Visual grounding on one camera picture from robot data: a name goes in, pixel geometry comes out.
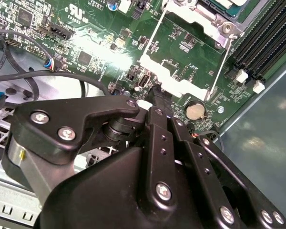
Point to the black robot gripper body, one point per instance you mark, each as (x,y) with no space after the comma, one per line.
(105,195)

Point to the silver square CPU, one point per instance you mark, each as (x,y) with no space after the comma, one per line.
(231,6)

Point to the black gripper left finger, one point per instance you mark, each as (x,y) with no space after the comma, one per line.
(62,114)

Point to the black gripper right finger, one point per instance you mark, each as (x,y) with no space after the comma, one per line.
(197,167)

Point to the metal socket cover frame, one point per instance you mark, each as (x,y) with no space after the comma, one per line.
(157,66)

